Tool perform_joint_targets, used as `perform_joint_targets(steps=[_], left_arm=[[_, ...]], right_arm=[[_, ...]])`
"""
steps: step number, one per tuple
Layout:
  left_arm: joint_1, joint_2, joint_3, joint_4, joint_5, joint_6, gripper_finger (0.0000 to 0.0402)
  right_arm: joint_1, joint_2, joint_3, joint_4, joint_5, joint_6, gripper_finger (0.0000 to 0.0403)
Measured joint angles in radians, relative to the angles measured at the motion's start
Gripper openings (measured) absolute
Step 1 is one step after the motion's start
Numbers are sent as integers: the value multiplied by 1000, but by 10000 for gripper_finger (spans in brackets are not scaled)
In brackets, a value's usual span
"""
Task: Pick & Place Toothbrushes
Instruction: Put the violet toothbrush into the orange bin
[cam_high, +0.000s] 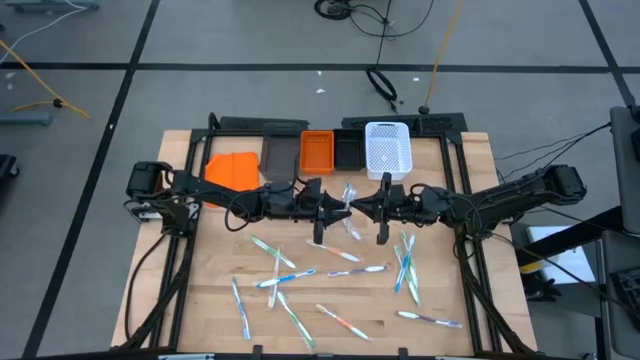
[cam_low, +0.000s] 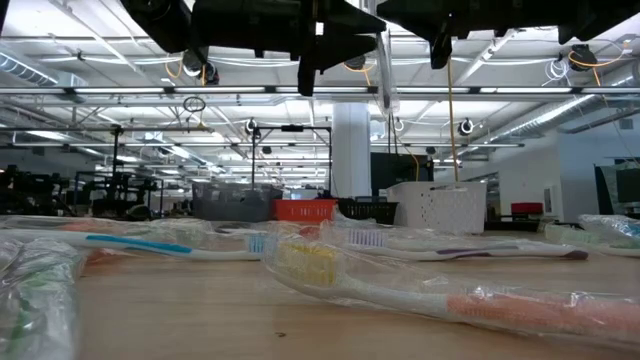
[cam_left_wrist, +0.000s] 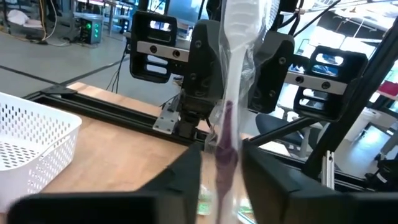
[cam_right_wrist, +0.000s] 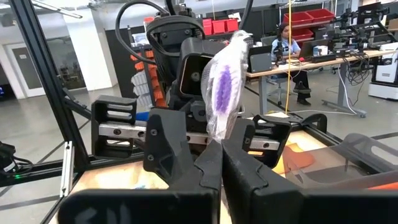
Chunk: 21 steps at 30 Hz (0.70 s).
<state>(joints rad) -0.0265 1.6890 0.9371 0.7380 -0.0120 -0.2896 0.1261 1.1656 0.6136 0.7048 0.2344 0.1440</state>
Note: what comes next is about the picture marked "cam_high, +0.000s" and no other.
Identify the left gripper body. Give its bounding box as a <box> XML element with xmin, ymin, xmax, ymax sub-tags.
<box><xmin>269</xmin><ymin>177</ymin><xmax>326</xmax><ymax>246</ymax></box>

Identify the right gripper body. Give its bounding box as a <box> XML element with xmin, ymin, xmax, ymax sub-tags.
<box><xmin>377</xmin><ymin>172</ymin><xmax>426</xmax><ymax>246</ymax></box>

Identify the purple toothbrush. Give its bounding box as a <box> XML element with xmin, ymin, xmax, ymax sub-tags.
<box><xmin>327</xmin><ymin>264</ymin><xmax>390</xmax><ymax>279</ymax></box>
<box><xmin>396</xmin><ymin>310</ymin><xmax>465</xmax><ymax>330</ymax></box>
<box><xmin>341</xmin><ymin>182</ymin><xmax>363</xmax><ymax>243</ymax></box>

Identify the blue toothbrush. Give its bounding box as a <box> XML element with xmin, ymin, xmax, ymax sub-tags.
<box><xmin>393</xmin><ymin>233</ymin><xmax>416</xmax><ymax>295</ymax></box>
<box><xmin>230</xmin><ymin>277</ymin><xmax>252</xmax><ymax>342</ymax></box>
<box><xmin>255</xmin><ymin>268</ymin><xmax>318</xmax><ymax>290</ymax></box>

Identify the green toothbrush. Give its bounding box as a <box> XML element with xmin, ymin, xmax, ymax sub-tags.
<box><xmin>276</xmin><ymin>290</ymin><xmax>317</xmax><ymax>351</ymax></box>
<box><xmin>398</xmin><ymin>229</ymin><xmax>420</xmax><ymax>291</ymax></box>
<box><xmin>392</xmin><ymin>244</ymin><xmax>423</xmax><ymax>308</ymax></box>

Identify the grey translucent plastic bin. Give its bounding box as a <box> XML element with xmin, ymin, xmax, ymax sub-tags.
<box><xmin>260</xmin><ymin>122</ymin><xmax>304</xmax><ymax>182</ymax></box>

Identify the orange perforated plastic basket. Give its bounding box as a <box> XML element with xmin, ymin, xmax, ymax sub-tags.
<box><xmin>300</xmin><ymin>130</ymin><xmax>335</xmax><ymax>175</ymax></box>

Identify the black perforated plastic basket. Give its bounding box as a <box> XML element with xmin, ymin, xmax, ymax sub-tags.
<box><xmin>332</xmin><ymin>128</ymin><xmax>366</xmax><ymax>172</ymax></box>

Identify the white perforated plastic basket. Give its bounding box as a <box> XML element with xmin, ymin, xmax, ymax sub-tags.
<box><xmin>364</xmin><ymin>121</ymin><xmax>414</xmax><ymax>181</ymax></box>

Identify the orange folded cloth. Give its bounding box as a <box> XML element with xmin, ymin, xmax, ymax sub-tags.
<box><xmin>203</xmin><ymin>151</ymin><xmax>262</xmax><ymax>209</ymax></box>

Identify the black perforated plate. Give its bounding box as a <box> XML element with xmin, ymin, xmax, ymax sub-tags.
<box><xmin>341</xmin><ymin>112</ymin><xmax>469</xmax><ymax>137</ymax></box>

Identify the black smooth plate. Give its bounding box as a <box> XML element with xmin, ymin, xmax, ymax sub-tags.
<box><xmin>218</xmin><ymin>115</ymin><xmax>310</xmax><ymax>135</ymax></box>

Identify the white box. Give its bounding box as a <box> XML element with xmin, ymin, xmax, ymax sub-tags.
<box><xmin>524</xmin><ymin>224</ymin><xmax>599</xmax><ymax>286</ymax></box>

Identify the black desk beam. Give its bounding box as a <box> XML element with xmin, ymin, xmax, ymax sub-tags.
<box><xmin>514</xmin><ymin>205</ymin><xmax>626</xmax><ymax>267</ymax></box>

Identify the grey desk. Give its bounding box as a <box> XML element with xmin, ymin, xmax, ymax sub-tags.
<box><xmin>608</xmin><ymin>104</ymin><xmax>640</xmax><ymax>236</ymax></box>
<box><xmin>599</xmin><ymin>229</ymin><xmax>640</xmax><ymax>360</ymax></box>

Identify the black keyboard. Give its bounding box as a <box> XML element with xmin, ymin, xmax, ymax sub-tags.
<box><xmin>610</xmin><ymin>267</ymin><xmax>640</xmax><ymax>314</ymax></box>

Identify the grey stand foot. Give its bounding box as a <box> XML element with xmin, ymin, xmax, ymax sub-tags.
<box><xmin>0</xmin><ymin>111</ymin><xmax>54</xmax><ymax>127</ymax></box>
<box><xmin>4</xmin><ymin>0</ymin><xmax>101</xmax><ymax>13</ymax></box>

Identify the black caster base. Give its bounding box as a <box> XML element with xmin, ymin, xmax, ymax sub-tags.
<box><xmin>0</xmin><ymin>153</ymin><xmax>21</xmax><ymax>180</ymax></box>

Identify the yellow cable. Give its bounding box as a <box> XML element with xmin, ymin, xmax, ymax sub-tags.
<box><xmin>0</xmin><ymin>38</ymin><xmax>92</xmax><ymax>120</ymax></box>
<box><xmin>418</xmin><ymin>0</ymin><xmax>465</xmax><ymax>115</ymax></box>

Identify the black coiled cable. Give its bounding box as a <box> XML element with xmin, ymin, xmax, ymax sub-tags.
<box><xmin>365</xmin><ymin>0</ymin><xmax>401</xmax><ymax>113</ymax></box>

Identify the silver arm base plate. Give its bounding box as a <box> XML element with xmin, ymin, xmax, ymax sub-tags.
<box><xmin>133</xmin><ymin>202</ymin><xmax>162</xmax><ymax>222</ymax></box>

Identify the black tangled cable bundle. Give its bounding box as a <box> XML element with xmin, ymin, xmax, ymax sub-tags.
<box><xmin>313</xmin><ymin>0</ymin><xmax>436</xmax><ymax>40</ymax></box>

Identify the white cable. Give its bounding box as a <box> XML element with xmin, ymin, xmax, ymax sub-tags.
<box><xmin>0</xmin><ymin>0</ymin><xmax>87</xmax><ymax>64</ymax></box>

